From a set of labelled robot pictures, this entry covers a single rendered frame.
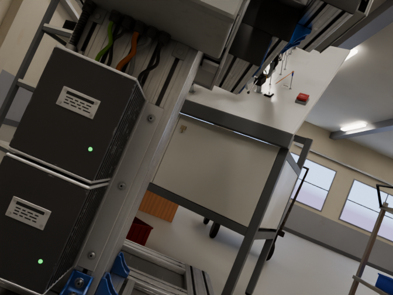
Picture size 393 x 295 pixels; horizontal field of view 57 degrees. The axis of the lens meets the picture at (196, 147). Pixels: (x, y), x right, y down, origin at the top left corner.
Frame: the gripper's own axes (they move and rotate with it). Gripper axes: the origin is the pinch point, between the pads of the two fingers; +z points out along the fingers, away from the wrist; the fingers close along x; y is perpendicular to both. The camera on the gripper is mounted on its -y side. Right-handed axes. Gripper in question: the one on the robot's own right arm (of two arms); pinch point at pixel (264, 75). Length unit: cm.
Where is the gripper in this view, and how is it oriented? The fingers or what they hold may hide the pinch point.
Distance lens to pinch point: 196.8
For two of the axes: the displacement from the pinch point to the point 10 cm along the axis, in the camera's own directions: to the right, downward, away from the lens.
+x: -7.9, -3.8, 4.8
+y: 5.6, -1.4, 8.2
